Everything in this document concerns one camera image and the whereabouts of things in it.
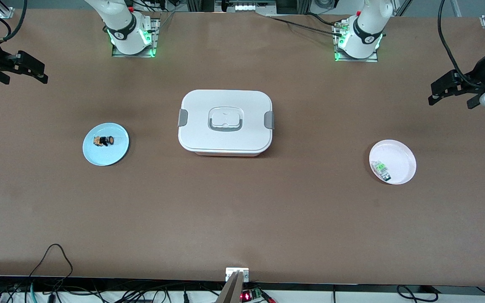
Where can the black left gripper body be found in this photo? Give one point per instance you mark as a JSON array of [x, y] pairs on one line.
[[475, 76]]

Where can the orange push button switch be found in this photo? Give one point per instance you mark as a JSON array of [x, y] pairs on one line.
[[107, 141]]

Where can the white lidded storage box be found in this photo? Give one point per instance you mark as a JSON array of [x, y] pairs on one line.
[[225, 139]]

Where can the pale pink round plate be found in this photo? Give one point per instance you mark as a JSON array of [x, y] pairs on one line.
[[398, 160]]

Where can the light blue round plate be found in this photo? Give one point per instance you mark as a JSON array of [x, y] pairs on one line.
[[114, 153]]

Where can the white power strip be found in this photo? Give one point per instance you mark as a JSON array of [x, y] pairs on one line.
[[253, 7]]

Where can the red lit electronics module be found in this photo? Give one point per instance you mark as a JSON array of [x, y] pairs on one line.
[[249, 296]]

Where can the green push button switch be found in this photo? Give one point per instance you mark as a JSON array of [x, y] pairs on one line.
[[380, 169]]

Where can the white mount bracket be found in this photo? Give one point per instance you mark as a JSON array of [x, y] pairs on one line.
[[246, 275]]

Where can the grey camera mount bar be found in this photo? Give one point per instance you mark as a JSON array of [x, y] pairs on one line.
[[230, 290]]

